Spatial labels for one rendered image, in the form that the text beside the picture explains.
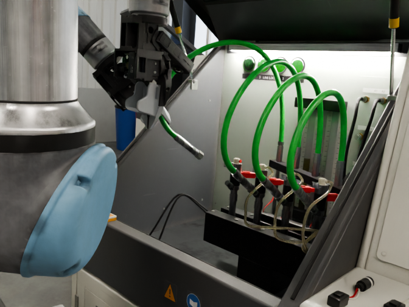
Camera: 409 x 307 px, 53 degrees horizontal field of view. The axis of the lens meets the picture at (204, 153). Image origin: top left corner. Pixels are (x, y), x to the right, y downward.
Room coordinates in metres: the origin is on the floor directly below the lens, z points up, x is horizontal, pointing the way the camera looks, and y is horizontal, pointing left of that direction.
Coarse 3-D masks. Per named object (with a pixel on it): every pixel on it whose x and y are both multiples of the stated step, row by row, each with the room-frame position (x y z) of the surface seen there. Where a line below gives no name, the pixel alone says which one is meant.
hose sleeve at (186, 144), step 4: (176, 136) 1.04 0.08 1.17; (180, 136) 1.05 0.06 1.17; (176, 140) 1.05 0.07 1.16; (180, 140) 1.05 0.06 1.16; (184, 140) 1.05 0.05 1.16; (184, 144) 1.05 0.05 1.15; (188, 144) 1.06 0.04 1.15; (188, 148) 1.06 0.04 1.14; (192, 148) 1.06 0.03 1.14; (196, 148) 1.07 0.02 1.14; (192, 152) 1.06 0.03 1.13; (196, 152) 1.07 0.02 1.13
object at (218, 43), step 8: (224, 40) 1.09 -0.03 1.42; (232, 40) 1.10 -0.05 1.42; (240, 40) 1.11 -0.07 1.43; (200, 48) 1.07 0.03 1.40; (208, 48) 1.07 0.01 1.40; (256, 48) 1.13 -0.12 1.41; (192, 56) 1.06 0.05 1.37; (264, 56) 1.15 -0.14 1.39; (280, 80) 1.17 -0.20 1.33; (280, 96) 1.18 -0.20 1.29; (280, 104) 1.18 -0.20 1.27; (280, 112) 1.18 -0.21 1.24; (160, 120) 1.03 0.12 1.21; (280, 120) 1.18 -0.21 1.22; (168, 128) 1.03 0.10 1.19; (280, 128) 1.18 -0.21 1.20; (280, 136) 1.18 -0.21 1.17; (280, 144) 1.18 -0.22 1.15
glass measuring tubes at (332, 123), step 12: (324, 108) 1.15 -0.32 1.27; (336, 108) 1.13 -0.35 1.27; (312, 120) 1.18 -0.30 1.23; (324, 120) 1.16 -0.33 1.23; (336, 120) 1.13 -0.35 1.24; (312, 132) 1.18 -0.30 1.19; (324, 132) 1.16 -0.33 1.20; (336, 132) 1.13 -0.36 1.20; (312, 144) 1.19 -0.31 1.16; (324, 144) 1.17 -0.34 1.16; (336, 144) 1.15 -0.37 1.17; (300, 156) 1.22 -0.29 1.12; (312, 156) 1.19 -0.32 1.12; (324, 156) 1.17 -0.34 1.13; (336, 156) 1.14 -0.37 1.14; (300, 168) 1.22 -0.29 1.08; (324, 168) 1.16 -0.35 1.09; (300, 204) 1.18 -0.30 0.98; (300, 216) 1.17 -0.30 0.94; (312, 216) 1.15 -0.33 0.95; (324, 216) 1.13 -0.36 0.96
